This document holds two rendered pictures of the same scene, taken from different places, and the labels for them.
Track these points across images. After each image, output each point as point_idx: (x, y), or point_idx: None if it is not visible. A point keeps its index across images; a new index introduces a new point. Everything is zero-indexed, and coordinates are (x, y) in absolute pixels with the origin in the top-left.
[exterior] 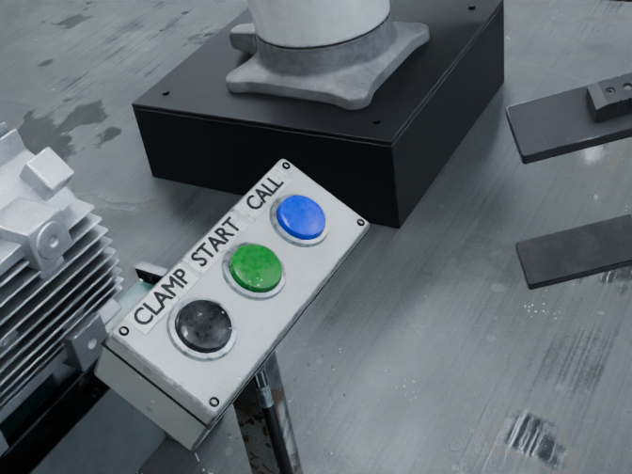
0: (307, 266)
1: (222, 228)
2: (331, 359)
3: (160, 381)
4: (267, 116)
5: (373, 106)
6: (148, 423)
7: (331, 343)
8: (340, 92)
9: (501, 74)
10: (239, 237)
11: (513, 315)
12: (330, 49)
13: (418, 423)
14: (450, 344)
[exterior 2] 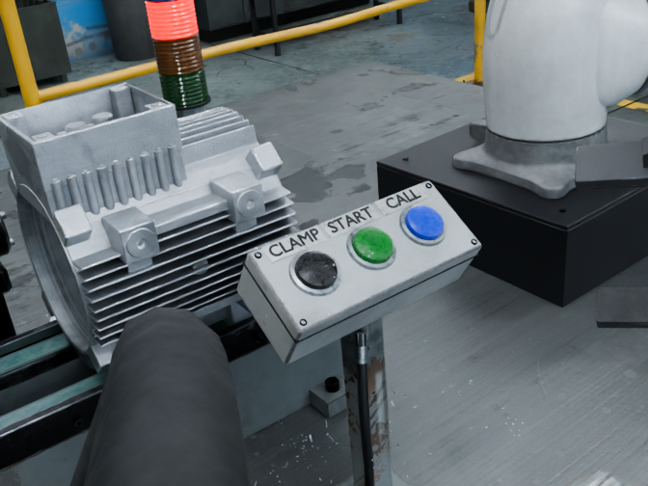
0: (415, 257)
1: (359, 212)
2: (461, 387)
3: (271, 297)
4: (474, 189)
5: (565, 199)
6: (297, 385)
7: (466, 376)
8: (540, 181)
9: None
10: (369, 222)
11: (634, 398)
12: (540, 146)
13: (512, 454)
14: (567, 404)
